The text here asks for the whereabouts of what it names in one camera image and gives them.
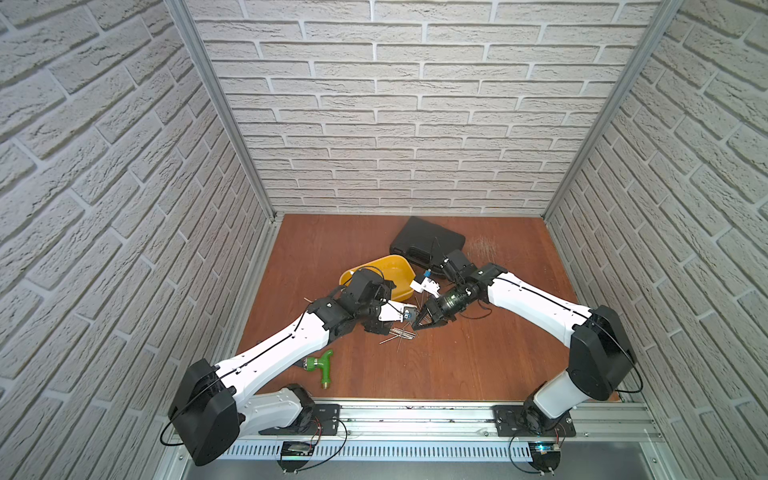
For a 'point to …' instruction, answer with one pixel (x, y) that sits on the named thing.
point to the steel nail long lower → (389, 339)
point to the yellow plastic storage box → (395, 268)
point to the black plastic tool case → (425, 243)
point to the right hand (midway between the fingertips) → (419, 327)
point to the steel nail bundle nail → (402, 333)
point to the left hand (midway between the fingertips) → (393, 292)
